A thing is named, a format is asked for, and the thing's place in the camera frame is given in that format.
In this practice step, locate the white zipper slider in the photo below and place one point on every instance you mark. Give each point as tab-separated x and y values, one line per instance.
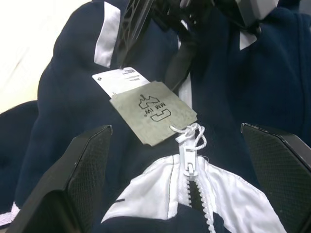
189	155

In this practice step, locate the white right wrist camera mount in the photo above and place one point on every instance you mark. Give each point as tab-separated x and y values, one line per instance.
264	8

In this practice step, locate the white paper price tag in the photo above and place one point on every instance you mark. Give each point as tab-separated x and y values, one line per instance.
114	80

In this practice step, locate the navy and white zip jacket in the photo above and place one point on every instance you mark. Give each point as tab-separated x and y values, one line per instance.
73	97

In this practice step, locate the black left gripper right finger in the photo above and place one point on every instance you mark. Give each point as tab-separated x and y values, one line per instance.
284	170

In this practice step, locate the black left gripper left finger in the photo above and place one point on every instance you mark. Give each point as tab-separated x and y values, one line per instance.
60	194

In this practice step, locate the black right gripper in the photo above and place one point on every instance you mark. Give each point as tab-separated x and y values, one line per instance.
194	12

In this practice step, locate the grey cardboard hang tag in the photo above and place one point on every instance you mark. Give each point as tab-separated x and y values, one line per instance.
136	116

